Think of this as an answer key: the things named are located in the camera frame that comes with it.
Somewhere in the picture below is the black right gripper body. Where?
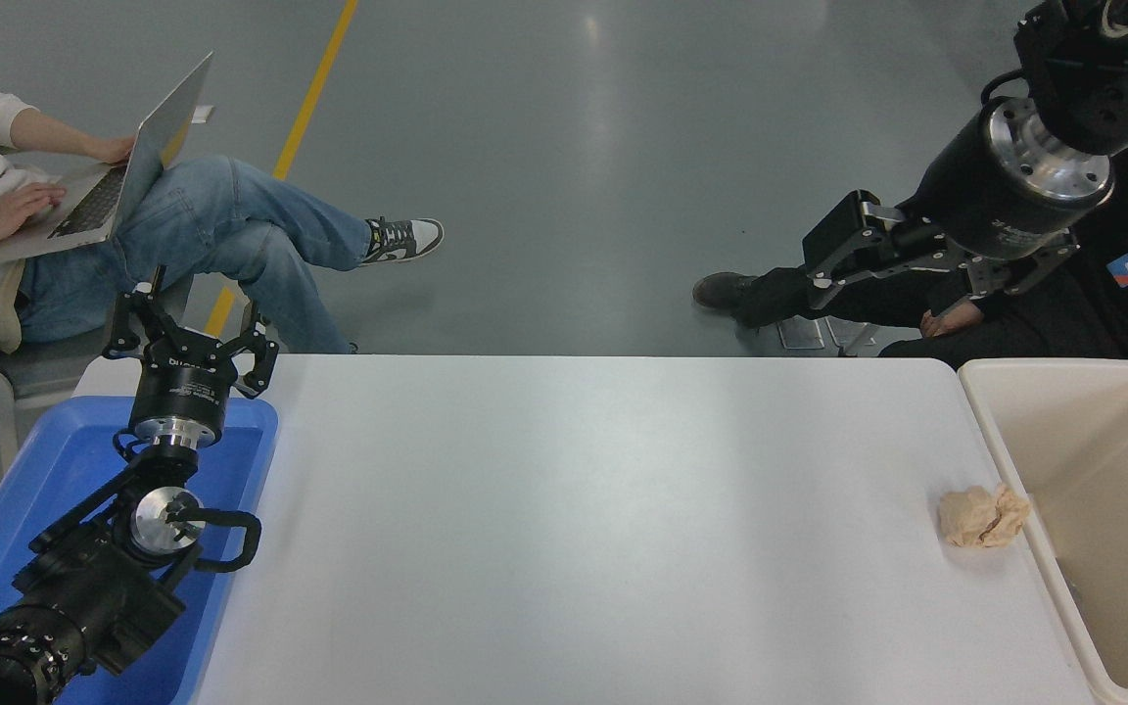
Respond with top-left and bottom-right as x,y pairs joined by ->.
902,102 -> 1109,261

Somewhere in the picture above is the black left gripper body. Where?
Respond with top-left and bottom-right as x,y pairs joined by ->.
129,335 -> 238,424

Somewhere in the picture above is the silver laptop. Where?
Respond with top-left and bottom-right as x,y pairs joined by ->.
0,51 -> 215,267

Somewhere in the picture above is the black-clad person's bare hand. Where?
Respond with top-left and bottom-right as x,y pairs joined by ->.
919,299 -> 984,340

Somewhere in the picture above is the laptop person's right hand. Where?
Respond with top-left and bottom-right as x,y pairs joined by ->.
0,183 -> 67,244

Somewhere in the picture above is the seated person in black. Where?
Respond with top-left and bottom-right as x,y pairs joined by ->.
691,117 -> 1128,365

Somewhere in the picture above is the metal footrest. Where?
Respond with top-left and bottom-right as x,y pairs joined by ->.
777,315 -> 883,355

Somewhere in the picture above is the grey chair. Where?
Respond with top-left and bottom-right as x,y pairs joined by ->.
0,274 -> 193,481

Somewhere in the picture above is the seated person with laptop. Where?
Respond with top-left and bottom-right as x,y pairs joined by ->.
0,64 -> 445,358

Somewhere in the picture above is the blue plastic tray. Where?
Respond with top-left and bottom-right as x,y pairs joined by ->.
0,395 -> 279,705

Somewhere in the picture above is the crumpled tan paper ball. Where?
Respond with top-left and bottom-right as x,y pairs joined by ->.
937,483 -> 1033,548

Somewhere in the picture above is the large pale bin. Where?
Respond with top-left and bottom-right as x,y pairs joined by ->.
958,357 -> 1128,705

